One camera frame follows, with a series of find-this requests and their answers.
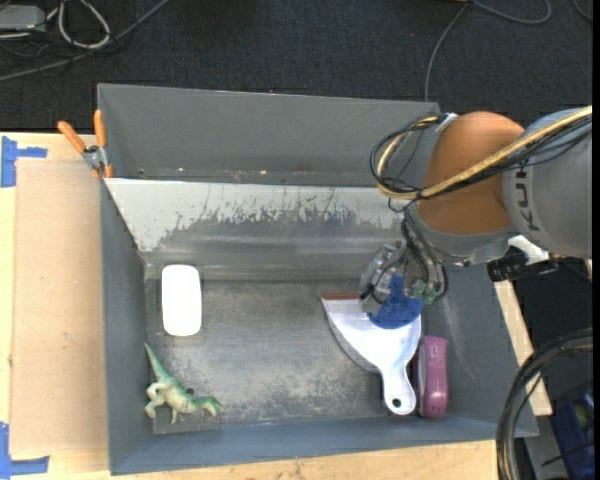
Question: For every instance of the white plastic dustpan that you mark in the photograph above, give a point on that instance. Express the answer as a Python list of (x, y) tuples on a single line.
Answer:
[(380, 348)]

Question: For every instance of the purple plastic handheld tool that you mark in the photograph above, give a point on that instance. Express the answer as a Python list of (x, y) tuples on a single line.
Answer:
[(434, 378)]

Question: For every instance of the grey metal bin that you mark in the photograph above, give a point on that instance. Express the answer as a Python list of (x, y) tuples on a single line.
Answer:
[(280, 358)]

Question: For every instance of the white computer mouse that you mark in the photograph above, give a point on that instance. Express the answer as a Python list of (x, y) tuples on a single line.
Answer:
[(181, 300)]

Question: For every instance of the green toy dinosaur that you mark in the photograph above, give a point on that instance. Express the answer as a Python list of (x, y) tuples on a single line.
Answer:
[(172, 393)]

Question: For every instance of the brown cardboard board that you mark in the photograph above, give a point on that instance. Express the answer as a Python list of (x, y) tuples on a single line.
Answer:
[(55, 293)]

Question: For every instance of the black cylinder on white bracket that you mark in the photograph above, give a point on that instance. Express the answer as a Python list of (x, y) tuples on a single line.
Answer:
[(510, 267)]

